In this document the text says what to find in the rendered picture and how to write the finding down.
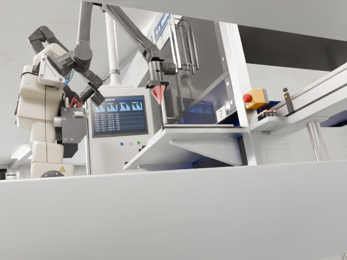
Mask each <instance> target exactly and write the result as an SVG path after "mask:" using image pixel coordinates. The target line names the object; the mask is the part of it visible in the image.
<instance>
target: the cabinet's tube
mask: <svg viewBox="0 0 347 260"><path fill-rule="evenodd" d="M105 18H106V30H107V43H108V55H109V68H110V71H109V76H108V77H107V78H105V79H102V81H103V82H104V81H105V80H106V79H108V78H109V77H111V83H110V85H122V83H120V77H119V76H120V71H119V66H118V55H117V44H116V33H115V21H114V20H113V19H112V18H111V16H110V15H109V14H108V13H107V12H106V13H105Z"/></svg>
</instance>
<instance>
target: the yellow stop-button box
mask: <svg viewBox="0 0 347 260"><path fill-rule="evenodd" d="M246 94H249V95H250V97H251V99H250V102H249V103H246V107H247V109H261V108H262V107H264V106H265V105H267V104H269V100H268V97H267V93H266V89H258V88H252V89H251V90H250V91H248V92H247V93H246Z"/></svg>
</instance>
